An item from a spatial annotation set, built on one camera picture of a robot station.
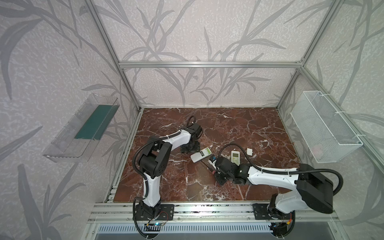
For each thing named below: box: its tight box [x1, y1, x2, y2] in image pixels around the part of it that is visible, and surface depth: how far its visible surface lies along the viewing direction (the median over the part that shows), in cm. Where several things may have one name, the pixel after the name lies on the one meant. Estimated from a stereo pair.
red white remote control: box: [190, 147, 212, 163], surface depth 95 cm
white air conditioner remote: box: [231, 150, 241, 166], surface depth 93 cm
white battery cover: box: [246, 147, 253, 156], surface depth 98 cm
